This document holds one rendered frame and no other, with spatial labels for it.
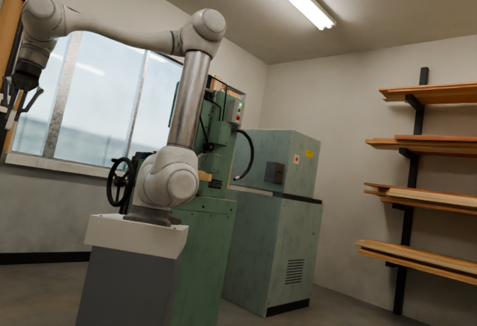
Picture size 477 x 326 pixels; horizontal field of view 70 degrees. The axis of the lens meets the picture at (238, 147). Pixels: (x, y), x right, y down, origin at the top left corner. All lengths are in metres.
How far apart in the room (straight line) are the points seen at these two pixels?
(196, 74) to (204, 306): 1.54
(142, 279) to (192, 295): 0.97
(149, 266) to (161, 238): 0.11
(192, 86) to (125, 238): 0.60
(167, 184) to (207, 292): 1.31
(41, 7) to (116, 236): 0.78
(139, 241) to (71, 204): 2.10
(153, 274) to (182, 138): 0.50
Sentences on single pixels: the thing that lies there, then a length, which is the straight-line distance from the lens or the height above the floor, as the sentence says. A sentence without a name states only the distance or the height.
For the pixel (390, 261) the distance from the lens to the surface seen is 3.30.
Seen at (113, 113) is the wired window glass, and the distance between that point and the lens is 3.56.
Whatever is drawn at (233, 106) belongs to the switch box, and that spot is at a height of 1.43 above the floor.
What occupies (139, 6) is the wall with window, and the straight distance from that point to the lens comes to 3.81.
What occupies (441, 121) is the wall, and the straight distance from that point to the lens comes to 3.84.
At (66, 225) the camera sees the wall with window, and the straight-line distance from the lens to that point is 3.41.
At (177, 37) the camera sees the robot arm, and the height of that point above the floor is 1.45.
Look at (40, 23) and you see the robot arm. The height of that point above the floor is 1.27.
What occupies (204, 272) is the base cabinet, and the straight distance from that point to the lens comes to 2.29.
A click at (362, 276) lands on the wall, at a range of 3.94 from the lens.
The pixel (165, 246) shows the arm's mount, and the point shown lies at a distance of 1.31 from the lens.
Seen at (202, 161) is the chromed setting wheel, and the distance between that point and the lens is 2.22.
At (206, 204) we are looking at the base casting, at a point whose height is 0.76.
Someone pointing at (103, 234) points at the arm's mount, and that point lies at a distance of 1.36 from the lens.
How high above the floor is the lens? 0.89
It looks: 7 degrees up
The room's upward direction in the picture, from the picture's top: 10 degrees clockwise
